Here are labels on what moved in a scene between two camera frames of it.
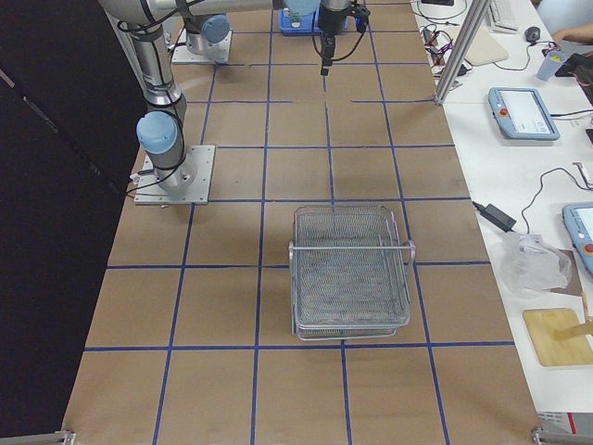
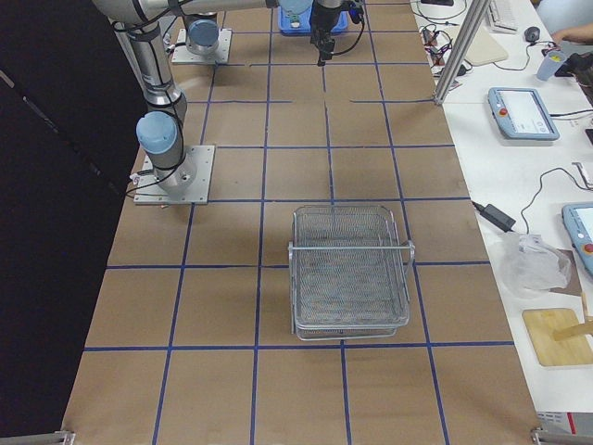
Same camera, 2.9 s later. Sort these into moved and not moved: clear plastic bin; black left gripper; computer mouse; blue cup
Moved: black left gripper
Not moved: computer mouse; blue cup; clear plastic bin
